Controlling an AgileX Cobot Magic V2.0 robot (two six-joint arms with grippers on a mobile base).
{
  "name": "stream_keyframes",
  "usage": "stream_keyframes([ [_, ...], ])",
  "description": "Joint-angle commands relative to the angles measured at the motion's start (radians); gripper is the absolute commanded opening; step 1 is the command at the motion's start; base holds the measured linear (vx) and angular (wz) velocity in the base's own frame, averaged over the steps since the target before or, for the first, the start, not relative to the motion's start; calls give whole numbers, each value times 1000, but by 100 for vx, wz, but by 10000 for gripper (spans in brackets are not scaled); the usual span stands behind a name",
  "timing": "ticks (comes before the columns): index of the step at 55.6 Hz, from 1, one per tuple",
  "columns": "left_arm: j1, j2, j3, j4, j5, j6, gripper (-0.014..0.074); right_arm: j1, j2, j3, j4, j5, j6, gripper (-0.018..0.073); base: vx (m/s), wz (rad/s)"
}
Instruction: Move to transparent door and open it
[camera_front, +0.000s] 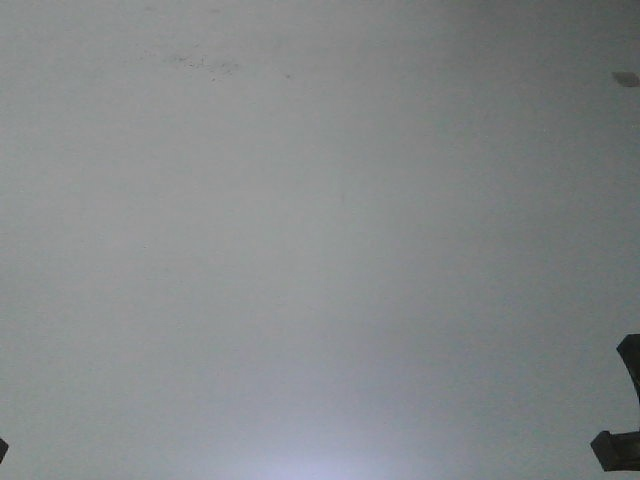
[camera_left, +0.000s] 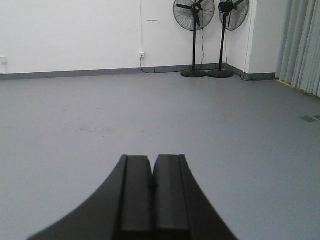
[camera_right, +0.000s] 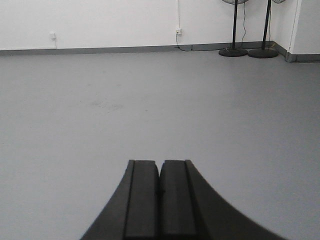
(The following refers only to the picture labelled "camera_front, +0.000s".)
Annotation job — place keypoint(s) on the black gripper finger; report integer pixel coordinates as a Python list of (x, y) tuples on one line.
[(629, 351), (617, 452), (4, 447)]

